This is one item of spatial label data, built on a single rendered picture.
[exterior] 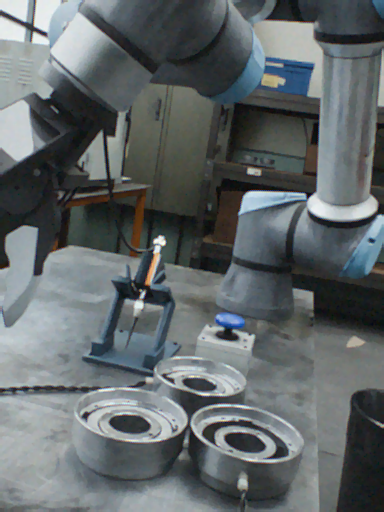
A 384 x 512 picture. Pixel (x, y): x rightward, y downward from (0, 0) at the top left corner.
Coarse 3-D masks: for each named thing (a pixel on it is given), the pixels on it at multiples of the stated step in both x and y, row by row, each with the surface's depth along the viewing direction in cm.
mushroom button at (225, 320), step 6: (216, 318) 79; (222, 318) 78; (228, 318) 78; (234, 318) 78; (240, 318) 79; (222, 324) 77; (228, 324) 77; (234, 324) 77; (240, 324) 78; (228, 330) 79
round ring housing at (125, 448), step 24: (96, 408) 57; (144, 408) 59; (168, 408) 58; (72, 432) 53; (96, 432) 50; (120, 432) 53; (144, 432) 57; (96, 456) 50; (120, 456) 50; (144, 456) 50; (168, 456) 52
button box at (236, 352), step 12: (204, 336) 78; (216, 336) 79; (228, 336) 78; (240, 336) 81; (252, 336) 81; (204, 348) 77; (216, 348) 76; (228, 348) 76; (240, 348) 76; (252, 348) 81; (216, 360) 77; (228, 360) 76; (240, 360) 76
